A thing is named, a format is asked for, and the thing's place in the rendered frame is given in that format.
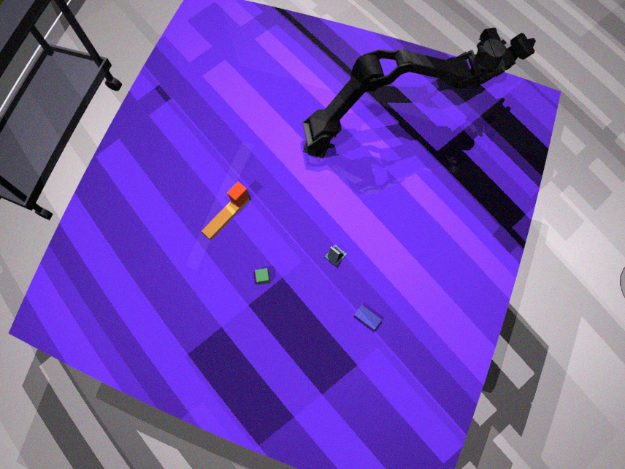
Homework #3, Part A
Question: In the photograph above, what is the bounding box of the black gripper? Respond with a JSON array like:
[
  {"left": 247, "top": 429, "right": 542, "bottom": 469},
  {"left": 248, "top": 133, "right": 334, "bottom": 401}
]
[{"left": 495, "top": 33, "right": 536, "bottom": 77}]

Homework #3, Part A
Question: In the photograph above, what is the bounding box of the orange bar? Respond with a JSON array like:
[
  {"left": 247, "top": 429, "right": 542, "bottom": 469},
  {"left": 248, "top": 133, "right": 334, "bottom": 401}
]
[{"left": 202, "top": 182, "right": 250, "bottom": 240}]

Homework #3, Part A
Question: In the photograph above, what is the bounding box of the green cube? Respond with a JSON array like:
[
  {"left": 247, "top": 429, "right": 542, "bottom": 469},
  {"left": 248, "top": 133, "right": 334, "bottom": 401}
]
[{"left": 255, "top": 268, "right": 270, "bottom": 285}]

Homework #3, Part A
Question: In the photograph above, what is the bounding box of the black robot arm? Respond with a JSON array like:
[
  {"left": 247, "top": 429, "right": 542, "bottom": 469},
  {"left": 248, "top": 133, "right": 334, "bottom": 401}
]
[{"left": 302, "top": 27, "right": 506, "bottom": 158}]

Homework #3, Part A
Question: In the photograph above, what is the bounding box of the blue rectangular block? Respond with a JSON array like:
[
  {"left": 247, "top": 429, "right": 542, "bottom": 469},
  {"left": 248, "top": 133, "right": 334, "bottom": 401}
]
[{"left": 354, "top": 305, "right": 382, "bottom": 331}]

